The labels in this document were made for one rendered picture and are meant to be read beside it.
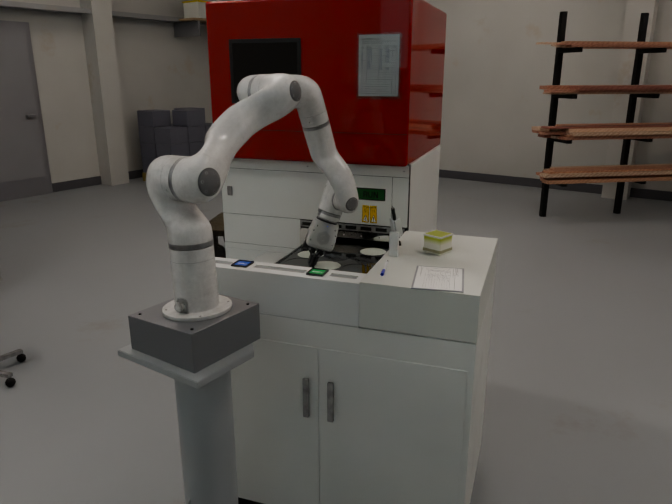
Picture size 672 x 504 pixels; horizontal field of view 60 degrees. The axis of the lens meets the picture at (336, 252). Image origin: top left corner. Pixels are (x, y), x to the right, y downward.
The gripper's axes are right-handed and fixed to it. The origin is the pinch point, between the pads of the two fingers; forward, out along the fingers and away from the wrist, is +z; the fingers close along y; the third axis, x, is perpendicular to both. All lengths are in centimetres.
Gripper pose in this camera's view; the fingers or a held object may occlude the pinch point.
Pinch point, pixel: (312, 260)
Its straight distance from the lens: 207.2
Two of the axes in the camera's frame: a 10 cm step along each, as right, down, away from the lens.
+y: 9.0, 2.5, 3.4
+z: -3.3, 9.3, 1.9
